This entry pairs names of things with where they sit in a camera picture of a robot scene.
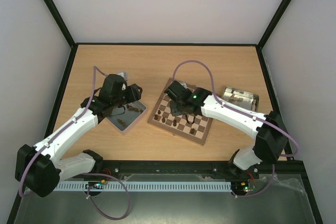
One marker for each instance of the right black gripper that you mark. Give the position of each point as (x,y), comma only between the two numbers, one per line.
(180,106)

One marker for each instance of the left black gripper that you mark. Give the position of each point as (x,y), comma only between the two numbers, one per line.
(134,94)

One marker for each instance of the dark pawn chess piece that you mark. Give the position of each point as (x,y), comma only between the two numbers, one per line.
(192,130)

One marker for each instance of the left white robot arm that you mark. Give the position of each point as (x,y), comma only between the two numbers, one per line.
(42,167)

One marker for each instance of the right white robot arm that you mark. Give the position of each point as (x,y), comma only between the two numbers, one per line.
(267,130)

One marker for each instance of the pile of dark chess pieces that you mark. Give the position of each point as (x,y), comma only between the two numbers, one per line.
(128,115)

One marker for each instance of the wooden chess board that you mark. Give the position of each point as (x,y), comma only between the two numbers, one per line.
(201,124)

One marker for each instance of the pink tin tray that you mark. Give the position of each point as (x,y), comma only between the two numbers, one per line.
(124,130)

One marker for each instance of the gold tin tray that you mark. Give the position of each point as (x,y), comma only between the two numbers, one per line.
(241,98)

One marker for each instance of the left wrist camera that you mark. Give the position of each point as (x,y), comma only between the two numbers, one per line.
(123,74)

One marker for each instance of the light blue cable duct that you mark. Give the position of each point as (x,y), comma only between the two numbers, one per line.
(146,186)

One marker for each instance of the black frame rail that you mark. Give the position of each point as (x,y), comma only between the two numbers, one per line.
(214,169)

